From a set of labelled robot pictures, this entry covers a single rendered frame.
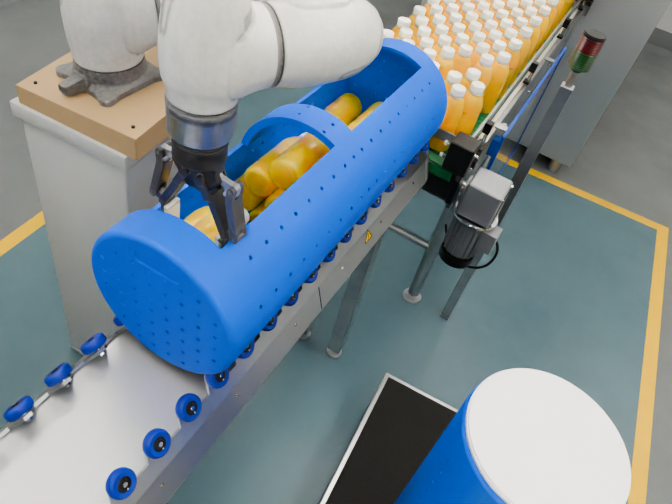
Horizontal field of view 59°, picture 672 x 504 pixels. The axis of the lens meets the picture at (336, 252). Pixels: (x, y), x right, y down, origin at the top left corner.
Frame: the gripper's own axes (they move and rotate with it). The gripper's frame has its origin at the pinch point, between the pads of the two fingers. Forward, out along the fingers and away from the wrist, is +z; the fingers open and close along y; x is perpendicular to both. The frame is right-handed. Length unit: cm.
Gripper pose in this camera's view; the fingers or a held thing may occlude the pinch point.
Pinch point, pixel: (196, 237)
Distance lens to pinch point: 95.7
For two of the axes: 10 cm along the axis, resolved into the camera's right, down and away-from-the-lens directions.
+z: -2.0, 6.7, 7.2
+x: -4.9, 5.7, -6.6
